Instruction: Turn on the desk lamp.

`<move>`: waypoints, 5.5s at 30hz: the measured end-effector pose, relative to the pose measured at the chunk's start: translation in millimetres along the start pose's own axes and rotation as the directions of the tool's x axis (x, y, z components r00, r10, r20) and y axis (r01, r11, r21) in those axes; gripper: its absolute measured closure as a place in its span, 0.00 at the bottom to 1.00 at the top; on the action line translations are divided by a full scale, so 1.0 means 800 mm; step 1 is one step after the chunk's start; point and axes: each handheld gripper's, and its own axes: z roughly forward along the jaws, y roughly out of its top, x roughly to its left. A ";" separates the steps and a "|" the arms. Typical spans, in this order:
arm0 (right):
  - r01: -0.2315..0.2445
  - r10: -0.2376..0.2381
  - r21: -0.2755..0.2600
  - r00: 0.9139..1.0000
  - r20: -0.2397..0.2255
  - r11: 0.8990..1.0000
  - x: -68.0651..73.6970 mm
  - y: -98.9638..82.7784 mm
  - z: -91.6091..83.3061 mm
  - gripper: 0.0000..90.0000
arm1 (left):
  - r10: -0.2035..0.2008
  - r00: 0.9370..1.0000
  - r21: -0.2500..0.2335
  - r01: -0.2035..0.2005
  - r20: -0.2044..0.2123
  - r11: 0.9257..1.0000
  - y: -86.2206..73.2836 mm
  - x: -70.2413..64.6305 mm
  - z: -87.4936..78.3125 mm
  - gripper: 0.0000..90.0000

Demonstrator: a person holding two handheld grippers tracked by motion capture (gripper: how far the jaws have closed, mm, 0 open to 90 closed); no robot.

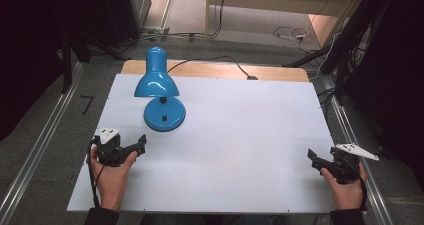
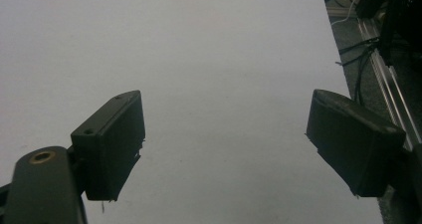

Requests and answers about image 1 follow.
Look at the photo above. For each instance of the blue desk lamp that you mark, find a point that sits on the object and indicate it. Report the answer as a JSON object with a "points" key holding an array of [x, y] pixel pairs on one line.
{"points": [[156, 81]]}

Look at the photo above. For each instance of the wooden board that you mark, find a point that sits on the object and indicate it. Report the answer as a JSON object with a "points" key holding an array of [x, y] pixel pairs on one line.
{"points": [[213, 71]]}

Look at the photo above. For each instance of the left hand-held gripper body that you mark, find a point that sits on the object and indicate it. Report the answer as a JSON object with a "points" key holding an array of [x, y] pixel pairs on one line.
{"points": [[108, 148]]}

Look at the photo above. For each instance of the metal floor rail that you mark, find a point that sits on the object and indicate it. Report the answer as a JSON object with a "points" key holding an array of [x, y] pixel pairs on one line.
{"points": [[36, 151], [356, 145]]}

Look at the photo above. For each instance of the person's left hand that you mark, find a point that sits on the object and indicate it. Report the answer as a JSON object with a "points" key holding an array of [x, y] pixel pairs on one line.
{"points": [[111, 181]]}

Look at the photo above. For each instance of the black curtain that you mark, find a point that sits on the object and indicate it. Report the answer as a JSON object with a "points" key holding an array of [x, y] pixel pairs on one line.
{"points": [[396, 75], [30, 45]]}

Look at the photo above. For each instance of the black metal stand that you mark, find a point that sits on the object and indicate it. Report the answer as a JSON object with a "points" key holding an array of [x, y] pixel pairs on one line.
{"points": [[340, 51], [66, 65]]}

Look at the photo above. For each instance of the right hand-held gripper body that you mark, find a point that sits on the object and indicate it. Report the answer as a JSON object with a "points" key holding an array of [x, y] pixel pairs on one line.
{"points": [[346, 165]]}

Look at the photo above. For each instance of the grey power strip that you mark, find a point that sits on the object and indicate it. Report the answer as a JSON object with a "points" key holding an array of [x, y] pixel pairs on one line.
{"points": [[155, 30]]}

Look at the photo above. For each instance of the person's right hand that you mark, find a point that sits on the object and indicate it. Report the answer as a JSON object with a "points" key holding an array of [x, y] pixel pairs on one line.
{"points": [[346, 193]]}

